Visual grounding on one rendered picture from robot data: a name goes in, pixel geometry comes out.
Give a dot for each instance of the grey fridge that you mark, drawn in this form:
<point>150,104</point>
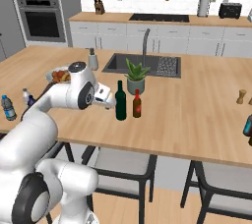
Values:
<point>10,21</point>

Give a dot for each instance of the steel wall oven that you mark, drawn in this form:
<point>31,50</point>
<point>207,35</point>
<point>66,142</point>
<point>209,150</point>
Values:
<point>42,21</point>

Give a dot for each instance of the bowl of orange food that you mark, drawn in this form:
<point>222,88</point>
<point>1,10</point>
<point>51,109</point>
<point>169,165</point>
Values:
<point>59,75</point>

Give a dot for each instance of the wooden pepper mill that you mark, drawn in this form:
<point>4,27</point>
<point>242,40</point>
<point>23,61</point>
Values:
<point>241,97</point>

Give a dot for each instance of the dark grey sink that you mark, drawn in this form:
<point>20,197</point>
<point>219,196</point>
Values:
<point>131,64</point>

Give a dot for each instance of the silver kettle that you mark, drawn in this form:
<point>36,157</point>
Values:
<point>204,5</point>

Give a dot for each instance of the white base cupboard run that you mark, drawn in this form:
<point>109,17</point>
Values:
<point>170,39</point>

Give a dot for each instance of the dark brown bottle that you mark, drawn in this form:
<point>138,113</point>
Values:
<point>250,140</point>

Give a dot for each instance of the small dark blue bottle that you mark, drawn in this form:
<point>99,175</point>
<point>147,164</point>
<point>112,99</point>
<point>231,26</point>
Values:
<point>31,101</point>

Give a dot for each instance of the grey-seat black-frame chair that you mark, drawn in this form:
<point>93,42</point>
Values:
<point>124,165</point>
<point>226,185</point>
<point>62,151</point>

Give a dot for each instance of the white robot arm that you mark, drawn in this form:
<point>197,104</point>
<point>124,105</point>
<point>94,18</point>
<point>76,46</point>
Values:
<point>29,136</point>

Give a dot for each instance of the red sauce bottle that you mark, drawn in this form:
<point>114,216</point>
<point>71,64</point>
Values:
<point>137,105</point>

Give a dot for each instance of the wooden salt shaker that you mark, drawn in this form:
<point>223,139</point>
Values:
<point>250,101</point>

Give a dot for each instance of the small white plastic bottle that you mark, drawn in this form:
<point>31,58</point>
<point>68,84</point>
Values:
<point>25,96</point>

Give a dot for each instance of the dark green glass bottle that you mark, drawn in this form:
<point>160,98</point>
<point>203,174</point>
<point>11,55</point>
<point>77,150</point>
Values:
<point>120,101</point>

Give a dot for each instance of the grey soap dispenser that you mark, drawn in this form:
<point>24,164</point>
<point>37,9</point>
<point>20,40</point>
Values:
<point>93,61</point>

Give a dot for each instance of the teal bottle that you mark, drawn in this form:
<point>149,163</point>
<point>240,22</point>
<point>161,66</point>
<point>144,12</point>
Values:
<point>248,126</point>

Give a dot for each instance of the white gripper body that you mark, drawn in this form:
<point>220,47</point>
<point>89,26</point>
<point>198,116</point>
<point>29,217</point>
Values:
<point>109,102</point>

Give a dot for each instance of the clear blue-label plastic bottle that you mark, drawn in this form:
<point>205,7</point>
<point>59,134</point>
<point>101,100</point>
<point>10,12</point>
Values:
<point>8,108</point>

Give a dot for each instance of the black hob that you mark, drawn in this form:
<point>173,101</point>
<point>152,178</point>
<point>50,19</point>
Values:
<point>159,17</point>

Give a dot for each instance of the wooden knife block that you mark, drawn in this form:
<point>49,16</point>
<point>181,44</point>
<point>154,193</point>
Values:
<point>99,7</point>

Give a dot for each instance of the grey tap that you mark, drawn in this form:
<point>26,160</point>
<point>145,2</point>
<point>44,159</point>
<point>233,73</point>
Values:
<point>144,44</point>

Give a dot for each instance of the green potted plant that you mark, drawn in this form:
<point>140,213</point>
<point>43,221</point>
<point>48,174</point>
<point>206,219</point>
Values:
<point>136,84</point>

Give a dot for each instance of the black toaster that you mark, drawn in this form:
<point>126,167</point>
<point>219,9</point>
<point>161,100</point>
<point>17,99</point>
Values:
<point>230,10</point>

